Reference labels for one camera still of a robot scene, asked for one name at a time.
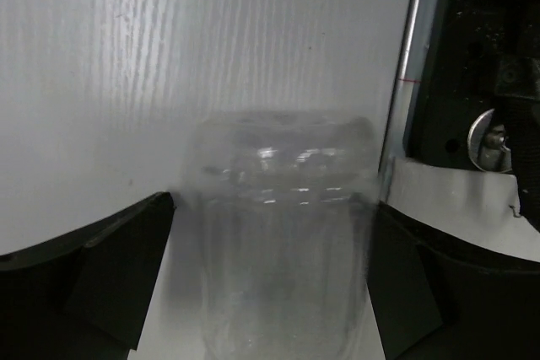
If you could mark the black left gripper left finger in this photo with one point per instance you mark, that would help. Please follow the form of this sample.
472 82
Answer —
85 294

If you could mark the clear unlabelled plastic bottle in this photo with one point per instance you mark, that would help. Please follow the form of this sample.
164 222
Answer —
284 203

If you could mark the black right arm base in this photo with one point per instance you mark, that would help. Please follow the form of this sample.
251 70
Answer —
478 99

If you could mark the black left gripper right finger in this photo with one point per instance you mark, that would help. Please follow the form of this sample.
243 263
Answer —
438 297

